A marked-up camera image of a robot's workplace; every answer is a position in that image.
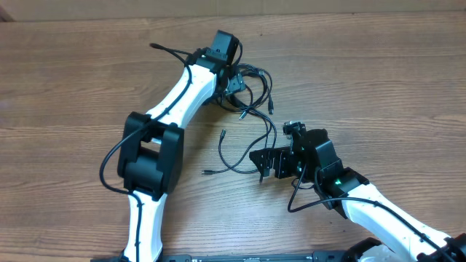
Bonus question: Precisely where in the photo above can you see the black cable bundle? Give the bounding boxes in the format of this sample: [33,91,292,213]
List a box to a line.
[201,63,278,185]

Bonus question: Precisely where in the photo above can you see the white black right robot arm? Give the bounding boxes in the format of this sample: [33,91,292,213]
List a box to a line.
[249,123,465,261]

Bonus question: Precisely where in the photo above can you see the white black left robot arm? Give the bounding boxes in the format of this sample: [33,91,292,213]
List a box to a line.
[117,31,241,261]

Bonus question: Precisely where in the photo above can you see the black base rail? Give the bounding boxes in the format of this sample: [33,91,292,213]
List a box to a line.
[90,250,390,262]

